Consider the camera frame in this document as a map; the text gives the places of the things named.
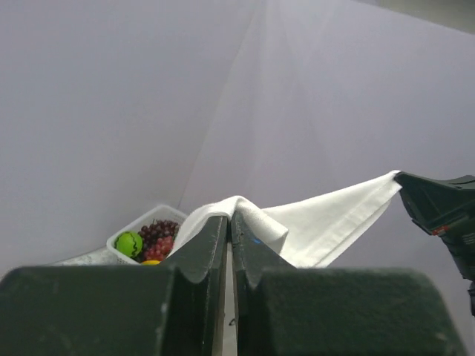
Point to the white plastic fruit basket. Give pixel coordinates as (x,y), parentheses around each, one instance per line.
(161,212)

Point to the yellow orange left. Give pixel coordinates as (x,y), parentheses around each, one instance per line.
(150,262)

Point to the red grape bunch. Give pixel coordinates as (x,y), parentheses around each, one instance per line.
(160,249)

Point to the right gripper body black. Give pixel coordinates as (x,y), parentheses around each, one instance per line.
(459,239)

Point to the dark purple grape bunch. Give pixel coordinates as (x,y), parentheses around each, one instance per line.
(158,229)

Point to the green watermelon ball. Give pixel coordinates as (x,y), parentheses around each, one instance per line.
(129,243)

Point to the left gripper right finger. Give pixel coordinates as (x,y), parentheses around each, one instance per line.
(284,310)

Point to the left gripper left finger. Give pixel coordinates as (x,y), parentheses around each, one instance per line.
(175,308)

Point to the white t-shirt daisy print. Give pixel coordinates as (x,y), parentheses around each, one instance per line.
(310,233)

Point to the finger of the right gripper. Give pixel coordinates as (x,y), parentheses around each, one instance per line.
(437,205)

